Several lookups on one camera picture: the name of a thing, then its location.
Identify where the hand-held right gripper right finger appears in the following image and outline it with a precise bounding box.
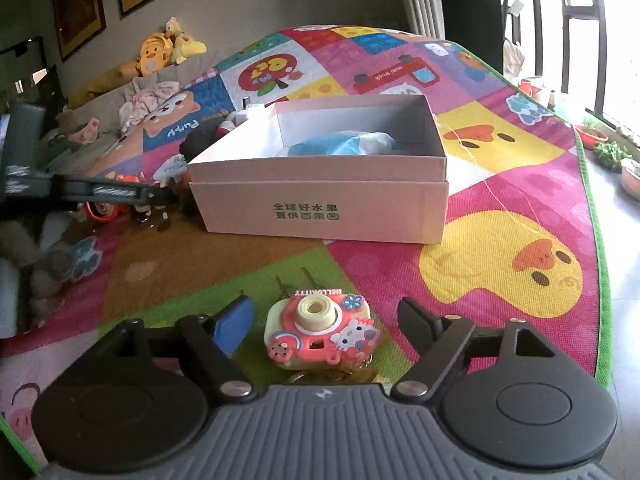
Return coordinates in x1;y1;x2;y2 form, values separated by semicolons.
390;297;531;401

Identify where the pile of pink clothes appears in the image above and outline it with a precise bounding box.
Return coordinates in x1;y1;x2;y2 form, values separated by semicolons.
119;81;182;132

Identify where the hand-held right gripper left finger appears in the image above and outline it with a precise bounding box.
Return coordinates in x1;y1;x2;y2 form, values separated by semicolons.
117;295;258;401

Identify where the blue plastic bag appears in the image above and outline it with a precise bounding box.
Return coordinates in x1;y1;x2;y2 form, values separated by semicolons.
277;129;401;158

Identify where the orange toy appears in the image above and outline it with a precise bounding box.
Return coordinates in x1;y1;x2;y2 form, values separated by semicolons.
82;200;126;225

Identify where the grey brown plush toy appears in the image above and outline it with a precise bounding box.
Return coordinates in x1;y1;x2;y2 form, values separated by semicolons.
0;220;78;313

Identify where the white thread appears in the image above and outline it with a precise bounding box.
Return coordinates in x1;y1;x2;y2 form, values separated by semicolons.
434;110;547;235

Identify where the colourful cartoon play mat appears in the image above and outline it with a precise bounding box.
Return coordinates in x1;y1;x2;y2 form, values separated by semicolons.
0;24;613;476

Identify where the yellow tiger plush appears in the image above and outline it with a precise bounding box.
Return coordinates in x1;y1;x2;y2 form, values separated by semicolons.
117;34;176;78

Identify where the black plush toy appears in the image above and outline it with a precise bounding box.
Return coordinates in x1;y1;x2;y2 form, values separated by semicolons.
179;122;236;166

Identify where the red flower pot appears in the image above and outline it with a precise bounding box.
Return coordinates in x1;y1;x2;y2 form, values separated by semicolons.
574;119;609;151

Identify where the pink cardboard box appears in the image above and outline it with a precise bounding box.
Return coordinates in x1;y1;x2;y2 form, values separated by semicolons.
186;94;449;246

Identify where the grey sofa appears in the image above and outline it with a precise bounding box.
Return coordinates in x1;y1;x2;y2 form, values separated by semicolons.
45;67;221;171

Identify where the yellow duck plush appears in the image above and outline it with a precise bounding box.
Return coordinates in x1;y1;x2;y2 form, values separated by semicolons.
165;16;207;65

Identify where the pink toy camera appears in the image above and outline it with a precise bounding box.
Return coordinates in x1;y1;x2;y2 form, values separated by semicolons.
264;287;375;371

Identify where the black window frame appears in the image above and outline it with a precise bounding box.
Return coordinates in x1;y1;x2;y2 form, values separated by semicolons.
442;0;640;141

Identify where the green potted plant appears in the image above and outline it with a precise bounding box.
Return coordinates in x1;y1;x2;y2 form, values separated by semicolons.
594;141;635;172

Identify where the red white toy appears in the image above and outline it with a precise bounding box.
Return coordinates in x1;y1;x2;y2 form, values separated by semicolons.
217;111;247;139

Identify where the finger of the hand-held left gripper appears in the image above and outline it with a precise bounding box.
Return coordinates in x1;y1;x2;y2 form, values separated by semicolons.
52;174;181;209

